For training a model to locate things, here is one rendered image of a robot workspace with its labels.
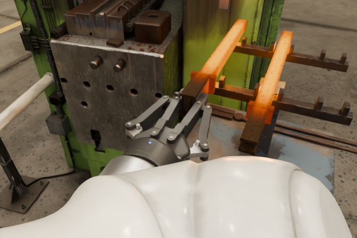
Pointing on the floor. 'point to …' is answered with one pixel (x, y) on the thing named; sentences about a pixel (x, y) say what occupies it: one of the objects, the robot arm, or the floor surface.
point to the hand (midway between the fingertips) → (195, 93)
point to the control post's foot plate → (27, 201)
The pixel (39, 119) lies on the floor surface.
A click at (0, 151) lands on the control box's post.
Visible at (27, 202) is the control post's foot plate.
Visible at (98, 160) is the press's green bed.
